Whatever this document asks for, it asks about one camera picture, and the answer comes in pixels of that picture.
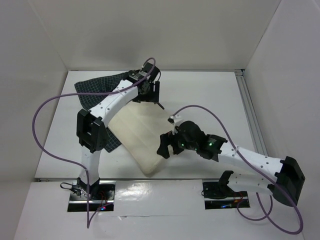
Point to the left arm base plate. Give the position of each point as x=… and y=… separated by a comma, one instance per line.
x=103, y=198

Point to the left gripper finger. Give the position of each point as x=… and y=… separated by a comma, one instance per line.
x=156, y=91
x=145, y=94

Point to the dark checked pillowcase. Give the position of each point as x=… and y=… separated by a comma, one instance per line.
x=100, y=85

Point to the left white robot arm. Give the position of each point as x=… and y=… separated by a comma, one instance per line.
x=91, y=130

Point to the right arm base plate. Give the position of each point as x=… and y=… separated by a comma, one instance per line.
x=220, y=197

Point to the aluminium rail at right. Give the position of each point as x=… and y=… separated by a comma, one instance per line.
x=252, y=120

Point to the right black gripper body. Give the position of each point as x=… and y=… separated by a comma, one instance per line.
x=171, y=143

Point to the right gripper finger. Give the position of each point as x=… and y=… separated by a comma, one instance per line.
x=166, y=147
x=178, y=147

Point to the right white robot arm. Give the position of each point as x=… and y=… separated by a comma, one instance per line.
x=282, y=179

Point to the cream pillow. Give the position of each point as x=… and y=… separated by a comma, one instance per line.
x=138, y=127

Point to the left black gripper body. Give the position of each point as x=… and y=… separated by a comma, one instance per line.
x=151, y=82

